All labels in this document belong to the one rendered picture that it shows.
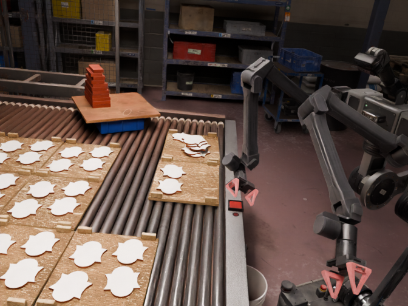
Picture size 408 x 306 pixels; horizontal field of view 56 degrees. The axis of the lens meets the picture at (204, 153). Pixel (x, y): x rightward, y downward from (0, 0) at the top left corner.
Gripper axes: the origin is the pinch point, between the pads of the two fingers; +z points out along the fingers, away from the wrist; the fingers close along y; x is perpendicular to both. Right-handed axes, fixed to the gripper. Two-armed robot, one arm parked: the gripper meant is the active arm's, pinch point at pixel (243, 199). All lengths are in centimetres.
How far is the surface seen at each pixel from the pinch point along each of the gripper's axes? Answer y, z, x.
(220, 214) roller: -5.6, -7.8, -20.8
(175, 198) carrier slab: 11.1, -18.0, -33.9
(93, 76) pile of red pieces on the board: 59, -118, -62
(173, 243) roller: 16.6, 13.2, -28.1
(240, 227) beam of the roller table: -11.4, 1.4, -14.1
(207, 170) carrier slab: -9, -46, -31
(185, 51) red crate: -88, -431, -143
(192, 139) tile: -4, -74, -36
